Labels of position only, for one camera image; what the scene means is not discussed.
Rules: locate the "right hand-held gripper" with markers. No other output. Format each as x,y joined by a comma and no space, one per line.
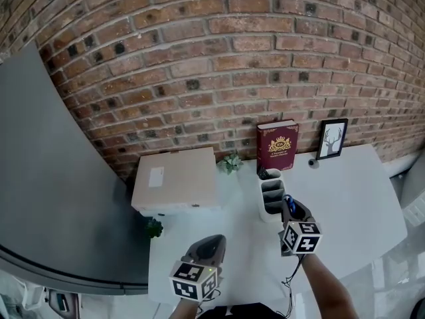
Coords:
303,238

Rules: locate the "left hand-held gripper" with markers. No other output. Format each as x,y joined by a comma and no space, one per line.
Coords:
193,279

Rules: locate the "white desk organizer container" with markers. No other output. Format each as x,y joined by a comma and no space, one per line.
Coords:
272,191

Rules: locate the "person's right forearm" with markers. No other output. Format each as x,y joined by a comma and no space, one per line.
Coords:
327,287

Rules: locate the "person's left forearm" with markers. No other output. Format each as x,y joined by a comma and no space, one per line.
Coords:
186,309

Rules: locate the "person's black clothing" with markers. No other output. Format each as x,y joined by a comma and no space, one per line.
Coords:
242,312

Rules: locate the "dark green potted plant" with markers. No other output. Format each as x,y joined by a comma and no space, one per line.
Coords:
153,228

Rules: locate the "small black round object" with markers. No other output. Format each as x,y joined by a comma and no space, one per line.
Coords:
312,163

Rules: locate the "black item in organizer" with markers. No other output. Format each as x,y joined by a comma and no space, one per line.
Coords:
263,173

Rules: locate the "dark red hardcover book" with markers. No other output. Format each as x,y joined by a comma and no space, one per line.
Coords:
276,146

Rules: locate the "black framed antler picture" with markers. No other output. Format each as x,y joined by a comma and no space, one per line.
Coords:
331,140

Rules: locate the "beige cardboard box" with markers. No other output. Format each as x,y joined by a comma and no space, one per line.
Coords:
179,178

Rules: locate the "pale green succulent plant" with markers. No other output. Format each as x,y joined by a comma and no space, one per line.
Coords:
229,163

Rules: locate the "grey cabinet panel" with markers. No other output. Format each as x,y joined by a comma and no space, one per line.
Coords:
50,178

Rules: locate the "white wall socket strip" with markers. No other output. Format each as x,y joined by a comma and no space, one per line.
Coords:
415,211

